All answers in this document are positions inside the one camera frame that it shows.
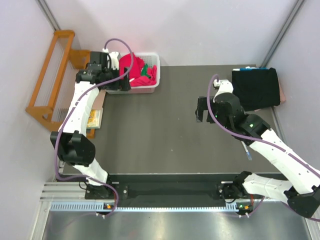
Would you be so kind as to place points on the brown cardboard sheet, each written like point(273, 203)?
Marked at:
point(99, 100)

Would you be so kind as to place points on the green cloth in basket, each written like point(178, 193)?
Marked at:
point(144, 70)

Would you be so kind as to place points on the blue pen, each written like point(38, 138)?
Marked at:
point(246, 151)

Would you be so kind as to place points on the red clothes in basket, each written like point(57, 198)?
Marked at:
point(136, 80)

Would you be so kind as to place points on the white slotted cable duct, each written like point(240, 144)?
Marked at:
point(60, 206)

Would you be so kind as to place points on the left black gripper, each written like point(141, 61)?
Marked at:
point(124, 83)

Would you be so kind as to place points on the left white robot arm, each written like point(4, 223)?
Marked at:
point(70, 142)

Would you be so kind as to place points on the folded black t-shirt stack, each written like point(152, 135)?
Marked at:
point(256, 88)

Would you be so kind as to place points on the white plastic laundry basket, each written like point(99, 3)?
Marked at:
point(151, 58)

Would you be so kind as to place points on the yellow picture book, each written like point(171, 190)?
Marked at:
point(95, 119)

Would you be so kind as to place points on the orange wooden rack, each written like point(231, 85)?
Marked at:
point(53, 91)

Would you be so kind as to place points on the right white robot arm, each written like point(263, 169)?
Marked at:
point(300, 190)

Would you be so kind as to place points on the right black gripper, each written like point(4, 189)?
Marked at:
point(202, 105)

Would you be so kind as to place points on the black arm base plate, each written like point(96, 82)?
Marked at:
point(170, 190)

